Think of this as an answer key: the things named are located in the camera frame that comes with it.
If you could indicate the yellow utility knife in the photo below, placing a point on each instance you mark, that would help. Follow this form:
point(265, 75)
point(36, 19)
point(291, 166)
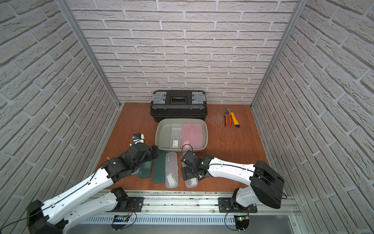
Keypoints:
point(233, 120)

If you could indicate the left controller board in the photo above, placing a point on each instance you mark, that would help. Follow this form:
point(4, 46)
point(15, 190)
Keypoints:
point(121, 222)

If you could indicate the clear pencil case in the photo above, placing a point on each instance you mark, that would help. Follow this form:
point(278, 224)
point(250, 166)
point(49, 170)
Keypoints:
point(172, 180)
point(191, 183)

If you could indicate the dark green translucent pencil case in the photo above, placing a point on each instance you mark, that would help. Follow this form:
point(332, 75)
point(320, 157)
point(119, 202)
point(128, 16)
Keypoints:
point(146, 170)

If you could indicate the pink pencil case with label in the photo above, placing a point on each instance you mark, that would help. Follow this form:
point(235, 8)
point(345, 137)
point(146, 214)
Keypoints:
point(186, 136)

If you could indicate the dark green flat pencil case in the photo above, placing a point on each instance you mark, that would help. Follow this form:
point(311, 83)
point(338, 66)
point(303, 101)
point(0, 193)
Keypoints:
point(159, 168)

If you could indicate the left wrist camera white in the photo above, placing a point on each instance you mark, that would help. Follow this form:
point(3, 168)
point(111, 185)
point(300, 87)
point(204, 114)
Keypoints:
point(138, 138)

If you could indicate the grey plastic storage tray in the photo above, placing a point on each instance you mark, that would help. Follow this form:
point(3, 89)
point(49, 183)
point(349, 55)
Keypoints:
point(163, 133)

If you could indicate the orange handled pliers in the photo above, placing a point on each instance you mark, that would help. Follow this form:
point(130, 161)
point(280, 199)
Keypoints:
point(227, 117)

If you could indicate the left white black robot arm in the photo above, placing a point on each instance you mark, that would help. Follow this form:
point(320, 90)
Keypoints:
point(61, 213)

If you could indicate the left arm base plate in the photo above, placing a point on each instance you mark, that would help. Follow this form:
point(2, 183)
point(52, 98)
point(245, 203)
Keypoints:
point(135, 203)

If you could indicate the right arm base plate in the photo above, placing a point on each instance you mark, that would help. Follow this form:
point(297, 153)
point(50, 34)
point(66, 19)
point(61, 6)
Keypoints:
point(229, 205)

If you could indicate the grey-blue pencil case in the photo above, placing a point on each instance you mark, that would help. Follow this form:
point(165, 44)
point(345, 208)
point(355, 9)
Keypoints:
point(136, 172)

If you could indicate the black plastic toolbox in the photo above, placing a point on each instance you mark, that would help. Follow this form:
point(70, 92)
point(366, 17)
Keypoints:
point(178, 104)

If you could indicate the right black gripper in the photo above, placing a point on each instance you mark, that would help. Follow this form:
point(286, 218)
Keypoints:
point(185, 171)

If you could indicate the aluminium rail frame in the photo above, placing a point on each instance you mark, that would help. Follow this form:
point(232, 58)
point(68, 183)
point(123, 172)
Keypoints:
point(201, 208)

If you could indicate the plain pink pencil case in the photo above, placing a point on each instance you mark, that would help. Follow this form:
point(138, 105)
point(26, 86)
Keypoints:
point(197, 140)

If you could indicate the clear rectangular pencil case barcode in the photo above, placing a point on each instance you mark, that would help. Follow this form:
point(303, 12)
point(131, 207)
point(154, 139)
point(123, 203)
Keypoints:
point(175, 140)

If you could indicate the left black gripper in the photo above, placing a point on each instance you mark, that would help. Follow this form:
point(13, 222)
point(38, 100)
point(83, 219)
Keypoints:
point(149, 152)

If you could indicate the controller board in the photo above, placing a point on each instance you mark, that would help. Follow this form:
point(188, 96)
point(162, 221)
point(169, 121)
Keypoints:
point(241, 222)
point(121, 222)

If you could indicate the right controller board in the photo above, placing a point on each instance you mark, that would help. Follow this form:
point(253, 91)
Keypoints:
point(241, 222)

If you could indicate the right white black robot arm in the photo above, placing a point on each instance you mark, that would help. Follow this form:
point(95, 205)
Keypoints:
point(264, 184)

